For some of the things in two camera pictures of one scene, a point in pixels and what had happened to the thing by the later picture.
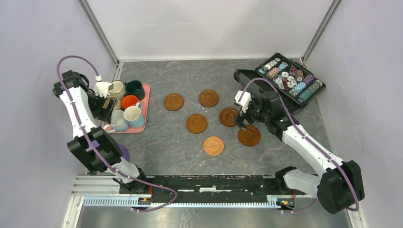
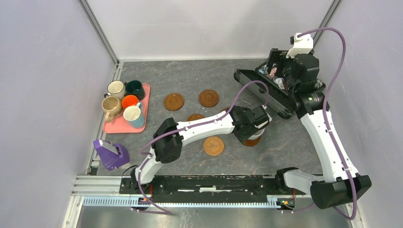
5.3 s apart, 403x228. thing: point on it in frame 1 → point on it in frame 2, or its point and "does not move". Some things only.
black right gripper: [239, 119] → [284, 57]
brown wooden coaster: [173, 101] does not move
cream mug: [119, 89] does not move
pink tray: [144, 103] does not move
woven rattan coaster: [213, 146] does not move
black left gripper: [101, 113] → [242, 138]
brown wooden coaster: [208, 98] does not move
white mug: [118, 122] → [256, 135]
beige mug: [118, 105] does not move
